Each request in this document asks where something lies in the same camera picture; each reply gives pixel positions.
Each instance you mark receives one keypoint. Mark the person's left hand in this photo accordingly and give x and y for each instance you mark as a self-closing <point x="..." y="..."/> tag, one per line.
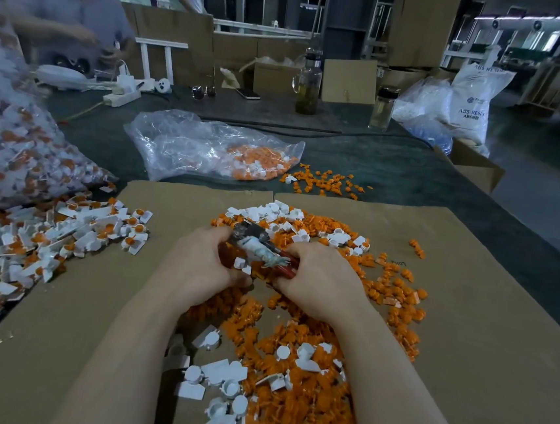
<point x="198" y="266"/>

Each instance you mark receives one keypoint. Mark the person's right hand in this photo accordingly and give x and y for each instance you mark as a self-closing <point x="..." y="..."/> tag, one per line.
<point x="324" y="283"/>

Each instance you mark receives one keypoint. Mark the orange white plastic piece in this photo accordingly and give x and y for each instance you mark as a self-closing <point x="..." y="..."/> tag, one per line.
<point x="135" y="247"/>
<point x="142" y="216"/>

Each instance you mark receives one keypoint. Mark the pile of orange and white parts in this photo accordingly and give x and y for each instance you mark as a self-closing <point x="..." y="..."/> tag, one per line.
<point x="295" y="364"/>

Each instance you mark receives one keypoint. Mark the pile of assembled white-orange parts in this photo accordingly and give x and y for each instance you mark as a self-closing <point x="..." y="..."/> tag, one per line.
<point x="20" y="249"/>

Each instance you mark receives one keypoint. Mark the person's right forearm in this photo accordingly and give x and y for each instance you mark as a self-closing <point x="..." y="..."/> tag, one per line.
<point x="399" y="413"/>

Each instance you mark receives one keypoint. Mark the person's left forearm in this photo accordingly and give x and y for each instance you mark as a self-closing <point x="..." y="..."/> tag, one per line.
<point x="116" y="379"/>

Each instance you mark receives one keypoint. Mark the scatter of orange offcuts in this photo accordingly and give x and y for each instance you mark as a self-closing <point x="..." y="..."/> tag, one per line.
<point x="326" y="181"/>

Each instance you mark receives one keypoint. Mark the small clear plastic bag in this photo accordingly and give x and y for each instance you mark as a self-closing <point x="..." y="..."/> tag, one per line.
<point x="178" y="145"/>

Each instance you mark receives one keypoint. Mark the brown cardboard sheet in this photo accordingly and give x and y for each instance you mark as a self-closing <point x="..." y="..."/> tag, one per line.
<point x="58" y="316"/>
<point x="516" y="341"/>

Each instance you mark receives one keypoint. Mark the black phone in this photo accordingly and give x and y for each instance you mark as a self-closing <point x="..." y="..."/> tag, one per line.
<point x="249" y="95"/>

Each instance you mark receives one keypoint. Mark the glass bottle with black lid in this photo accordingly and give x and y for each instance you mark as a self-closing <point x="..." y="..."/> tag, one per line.
<point x="383" y="108"/>

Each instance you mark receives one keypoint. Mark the open brown cardboard box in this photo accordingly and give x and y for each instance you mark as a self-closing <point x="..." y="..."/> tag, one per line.
<point x="469" y="166"/>

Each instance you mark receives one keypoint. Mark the white power strip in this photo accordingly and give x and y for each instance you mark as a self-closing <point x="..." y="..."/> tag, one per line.
<point x="123" y="94"/>

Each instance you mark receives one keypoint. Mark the clear blue plastic bag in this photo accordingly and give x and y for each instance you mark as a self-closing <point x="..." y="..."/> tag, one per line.
<point x="425" y="115"/>

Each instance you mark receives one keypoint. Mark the glass tea jar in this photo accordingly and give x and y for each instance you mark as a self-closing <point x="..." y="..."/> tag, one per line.
<point x="308" y="82"/>

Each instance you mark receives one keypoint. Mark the flat brown cardboard panel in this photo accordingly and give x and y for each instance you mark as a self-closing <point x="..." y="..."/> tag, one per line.
<point x="350" y="81"/>

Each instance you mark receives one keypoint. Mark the open cardboard box with paper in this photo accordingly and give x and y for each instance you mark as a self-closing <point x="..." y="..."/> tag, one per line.
<point x="273" y="76"/>

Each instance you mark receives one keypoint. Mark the large clear bag of seals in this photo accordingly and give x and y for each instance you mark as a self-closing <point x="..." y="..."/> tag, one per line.
<point x="20" y="145"/>

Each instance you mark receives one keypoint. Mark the row of upright cardboard sheets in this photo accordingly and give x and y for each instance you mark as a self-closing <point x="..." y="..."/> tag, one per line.
<point x="237" y="47"/>

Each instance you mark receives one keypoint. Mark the white oval plastic device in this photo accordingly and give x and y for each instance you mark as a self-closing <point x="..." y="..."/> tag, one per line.
<point x="61" y="77"/>

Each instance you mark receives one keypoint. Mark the white woven sack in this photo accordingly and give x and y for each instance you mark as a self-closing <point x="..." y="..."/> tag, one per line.
<point x="480" y="98"/>

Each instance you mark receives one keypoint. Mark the dark steel pillar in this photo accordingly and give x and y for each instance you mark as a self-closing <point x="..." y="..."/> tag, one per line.
<point x="351" y="19"/>

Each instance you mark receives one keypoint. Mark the tall brown cardboard box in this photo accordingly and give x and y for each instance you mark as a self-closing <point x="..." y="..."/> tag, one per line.
<point x="423" y="28"/>

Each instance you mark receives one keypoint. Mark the white railing frame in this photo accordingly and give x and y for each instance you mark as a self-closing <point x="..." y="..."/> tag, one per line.
<point x="163" y="43"/>

